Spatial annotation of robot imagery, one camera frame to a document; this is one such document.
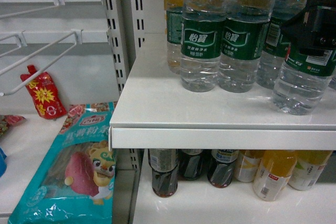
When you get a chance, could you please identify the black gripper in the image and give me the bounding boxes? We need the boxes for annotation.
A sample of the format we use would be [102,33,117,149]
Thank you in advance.
[281,0,335,57]

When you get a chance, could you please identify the clear water bottle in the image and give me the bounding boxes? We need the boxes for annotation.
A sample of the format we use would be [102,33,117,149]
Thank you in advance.
[272,42,335,115]

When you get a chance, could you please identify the water bottle front left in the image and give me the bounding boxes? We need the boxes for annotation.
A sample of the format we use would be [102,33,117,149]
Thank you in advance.
[180,0,226,92]

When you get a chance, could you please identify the white shelf board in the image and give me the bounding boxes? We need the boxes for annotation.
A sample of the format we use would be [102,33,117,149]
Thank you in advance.
[133,156,335,223]
[109,33,335,150]

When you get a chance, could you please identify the white slotted shelf upright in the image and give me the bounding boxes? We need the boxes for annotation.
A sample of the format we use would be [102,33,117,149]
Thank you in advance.
[98,0,146,172]

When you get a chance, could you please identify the white bottom shelf board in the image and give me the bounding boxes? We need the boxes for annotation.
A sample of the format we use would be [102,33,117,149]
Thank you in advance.
[133,156,335,223]

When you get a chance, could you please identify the yellow green drink bottle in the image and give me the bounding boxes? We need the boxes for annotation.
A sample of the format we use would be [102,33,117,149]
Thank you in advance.
[288,150,333,191]

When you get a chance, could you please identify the orange juice bottle front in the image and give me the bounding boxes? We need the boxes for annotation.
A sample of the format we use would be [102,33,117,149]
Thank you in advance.
[253,150,297,201]

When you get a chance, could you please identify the orange juice bottle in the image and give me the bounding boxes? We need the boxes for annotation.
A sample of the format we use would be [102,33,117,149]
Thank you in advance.
[253,150,297,201]
[164,0,184,74]

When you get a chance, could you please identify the yellow drink bottle white label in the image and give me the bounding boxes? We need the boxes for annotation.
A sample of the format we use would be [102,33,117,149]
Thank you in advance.
[234,150,265,183]

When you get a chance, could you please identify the orange juice bottle rear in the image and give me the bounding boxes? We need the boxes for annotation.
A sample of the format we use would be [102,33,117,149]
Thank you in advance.
[164,0,184,74]

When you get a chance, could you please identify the dark sauce bottle blue label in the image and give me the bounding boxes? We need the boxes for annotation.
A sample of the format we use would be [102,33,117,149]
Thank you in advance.
[207,149,239,188]

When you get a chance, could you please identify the dark sauce bottle middle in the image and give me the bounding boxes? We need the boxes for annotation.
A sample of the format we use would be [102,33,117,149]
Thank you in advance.
[178,149,209,180]

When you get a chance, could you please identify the dark soy sauce bottle left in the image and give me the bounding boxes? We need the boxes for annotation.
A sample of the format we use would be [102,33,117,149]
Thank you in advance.
[148,148,179,198]

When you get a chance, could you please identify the red sauce pouch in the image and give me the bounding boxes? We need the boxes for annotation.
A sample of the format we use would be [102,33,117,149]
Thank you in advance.
[26,72,67,120]

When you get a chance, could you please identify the teal sweet potato noodle bag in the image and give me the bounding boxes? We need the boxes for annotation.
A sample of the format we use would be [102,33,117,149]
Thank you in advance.
[8,102,117,223]

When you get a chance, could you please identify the floral snack packet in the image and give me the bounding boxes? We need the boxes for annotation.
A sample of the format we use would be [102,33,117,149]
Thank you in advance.
[0,115,26,136]

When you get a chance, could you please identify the blue package edge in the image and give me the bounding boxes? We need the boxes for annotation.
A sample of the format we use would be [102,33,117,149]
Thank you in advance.
[0,148,7,177]

